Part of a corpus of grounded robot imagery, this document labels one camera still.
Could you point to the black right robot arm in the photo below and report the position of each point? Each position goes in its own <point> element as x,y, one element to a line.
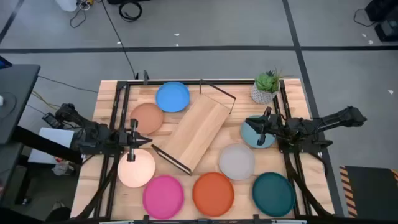
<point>335,118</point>

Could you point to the dark teal plate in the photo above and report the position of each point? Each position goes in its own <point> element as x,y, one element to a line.
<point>273,194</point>

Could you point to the hazard striped black mat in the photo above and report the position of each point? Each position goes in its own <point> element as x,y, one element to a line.
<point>370,193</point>

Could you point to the terracotta brown plate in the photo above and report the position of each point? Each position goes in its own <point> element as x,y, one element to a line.
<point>149,116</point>

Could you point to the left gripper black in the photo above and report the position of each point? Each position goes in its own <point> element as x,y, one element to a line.
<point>133,140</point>

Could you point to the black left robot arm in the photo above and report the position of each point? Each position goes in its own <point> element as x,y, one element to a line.
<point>93,133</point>

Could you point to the black equipment case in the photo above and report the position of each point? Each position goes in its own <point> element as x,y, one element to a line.
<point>385,18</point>

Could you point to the light teal plate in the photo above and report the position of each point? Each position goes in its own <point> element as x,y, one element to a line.
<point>249,139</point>

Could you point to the white bin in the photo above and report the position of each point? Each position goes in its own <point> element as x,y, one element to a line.
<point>66,4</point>

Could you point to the black desk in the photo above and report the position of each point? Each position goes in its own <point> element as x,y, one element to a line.
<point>18,99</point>

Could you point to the black controller box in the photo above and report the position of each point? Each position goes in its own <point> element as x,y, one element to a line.
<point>51,119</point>

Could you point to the succulent in white pot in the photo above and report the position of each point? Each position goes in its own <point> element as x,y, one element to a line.
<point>262,95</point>

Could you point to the white box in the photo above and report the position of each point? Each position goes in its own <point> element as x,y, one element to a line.
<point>53,140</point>

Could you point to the orange plate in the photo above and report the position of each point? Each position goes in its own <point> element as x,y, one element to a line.
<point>213,194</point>

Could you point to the pink plate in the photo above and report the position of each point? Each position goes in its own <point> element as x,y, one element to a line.
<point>163,197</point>

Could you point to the grey plate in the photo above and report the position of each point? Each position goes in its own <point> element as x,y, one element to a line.
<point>236,161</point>

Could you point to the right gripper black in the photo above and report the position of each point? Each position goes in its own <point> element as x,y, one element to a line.
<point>272,124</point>

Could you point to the cream plate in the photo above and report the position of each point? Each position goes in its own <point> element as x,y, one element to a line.
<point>138,172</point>

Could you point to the blue plate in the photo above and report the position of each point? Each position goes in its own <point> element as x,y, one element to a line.
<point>172,96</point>

